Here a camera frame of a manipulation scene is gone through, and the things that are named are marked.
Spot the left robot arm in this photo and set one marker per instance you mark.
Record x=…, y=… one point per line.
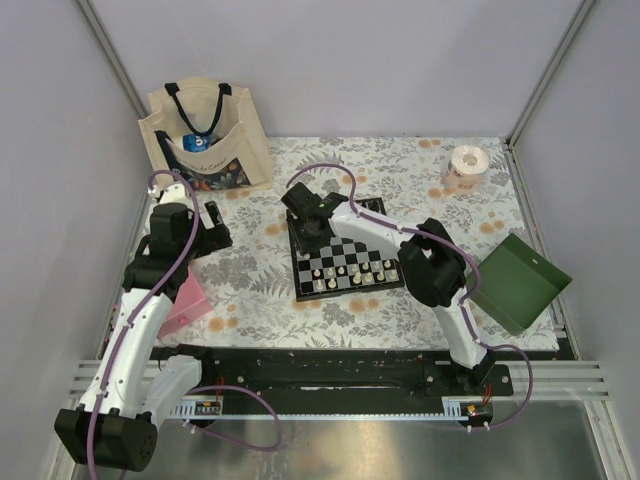
x=117, y=420

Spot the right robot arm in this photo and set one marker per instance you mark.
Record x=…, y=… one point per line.
x=433, y=267

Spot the floral patterned table mat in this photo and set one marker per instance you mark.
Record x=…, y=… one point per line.
x=251, y=285

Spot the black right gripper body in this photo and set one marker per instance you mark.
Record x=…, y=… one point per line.
x=305, y=241

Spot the dark green plastic box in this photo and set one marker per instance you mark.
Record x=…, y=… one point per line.
x=517, y=285

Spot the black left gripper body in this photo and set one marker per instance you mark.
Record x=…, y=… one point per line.
x=212, y=239

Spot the pink plastic box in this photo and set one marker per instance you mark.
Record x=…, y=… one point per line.
x=191, y=304

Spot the cream canvas tote bag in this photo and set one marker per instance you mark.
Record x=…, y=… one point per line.
x=238, y=157

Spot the black magnetic chess board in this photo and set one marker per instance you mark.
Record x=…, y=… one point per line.
x=346, y=252

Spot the white slotted cable duct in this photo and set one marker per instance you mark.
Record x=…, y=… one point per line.
x=197, y=408

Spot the blue white bottle in bag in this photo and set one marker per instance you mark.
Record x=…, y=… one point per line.
x=195, y=143

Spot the pink wrapped toilet paper roll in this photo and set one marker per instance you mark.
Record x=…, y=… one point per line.
x=465, y=169

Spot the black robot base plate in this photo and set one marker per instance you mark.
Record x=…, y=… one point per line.
x=337, y=382

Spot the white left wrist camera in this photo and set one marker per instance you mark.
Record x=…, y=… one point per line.
x=174, y=193

